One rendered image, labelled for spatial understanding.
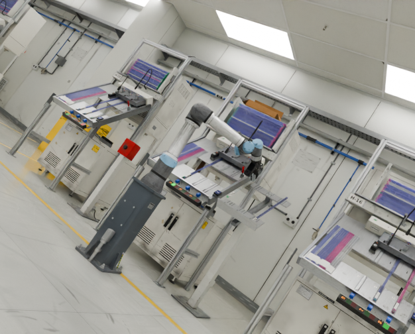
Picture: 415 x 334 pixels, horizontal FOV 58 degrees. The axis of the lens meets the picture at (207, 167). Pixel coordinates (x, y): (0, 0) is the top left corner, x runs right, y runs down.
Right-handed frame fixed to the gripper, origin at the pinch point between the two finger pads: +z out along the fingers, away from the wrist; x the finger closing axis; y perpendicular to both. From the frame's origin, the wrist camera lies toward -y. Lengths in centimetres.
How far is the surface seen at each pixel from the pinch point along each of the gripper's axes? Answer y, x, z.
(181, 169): -16, 58, 13
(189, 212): -25, 42, 46
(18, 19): 64, 485, 16
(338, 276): -21, -84, 13
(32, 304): -164, -20, -67
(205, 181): -12.5, 35.3, 14.0
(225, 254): -43, -12, 35
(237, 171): 19.0, 27.8, 20.7
